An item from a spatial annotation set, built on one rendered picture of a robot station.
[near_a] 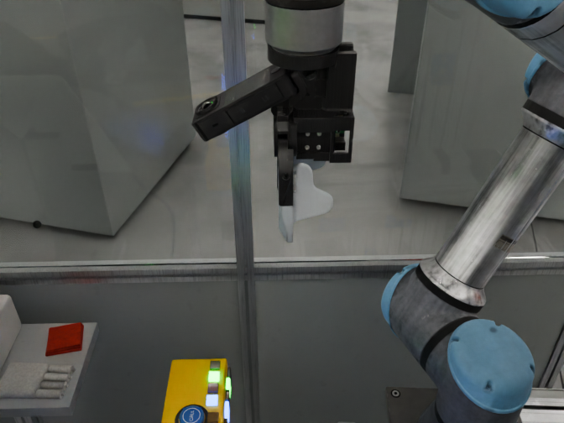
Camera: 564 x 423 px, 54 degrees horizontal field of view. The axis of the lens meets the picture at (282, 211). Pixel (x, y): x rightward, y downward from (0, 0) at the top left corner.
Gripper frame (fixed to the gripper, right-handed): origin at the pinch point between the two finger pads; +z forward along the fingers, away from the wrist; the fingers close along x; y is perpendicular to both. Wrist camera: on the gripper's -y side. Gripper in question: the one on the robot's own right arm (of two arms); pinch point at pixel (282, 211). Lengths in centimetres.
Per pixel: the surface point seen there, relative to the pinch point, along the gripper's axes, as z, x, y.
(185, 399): 40.9, 3.9, -16.1
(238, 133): 13.2, 45.9, -7.4
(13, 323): 58, 38, -61
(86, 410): 102, 46, -56
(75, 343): 60, 34, -47
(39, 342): 62, 36, -56
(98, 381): 89, 46, -50
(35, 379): 60, 24, -52
